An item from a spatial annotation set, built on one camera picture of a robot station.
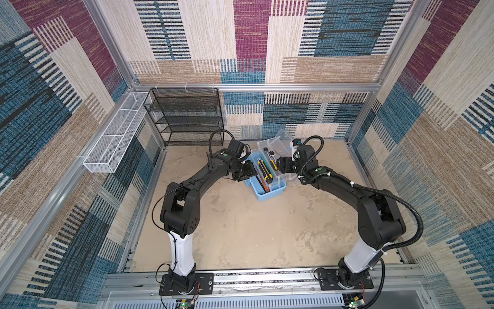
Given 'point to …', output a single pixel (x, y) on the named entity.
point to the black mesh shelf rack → (187, 116)
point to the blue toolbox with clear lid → (281, 144)
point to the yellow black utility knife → (265, 170)
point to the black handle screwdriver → (270, 152)
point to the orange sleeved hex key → (264, 183)
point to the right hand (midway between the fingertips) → (285, 161)
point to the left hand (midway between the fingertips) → (256, 171)
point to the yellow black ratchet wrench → (273, 160)
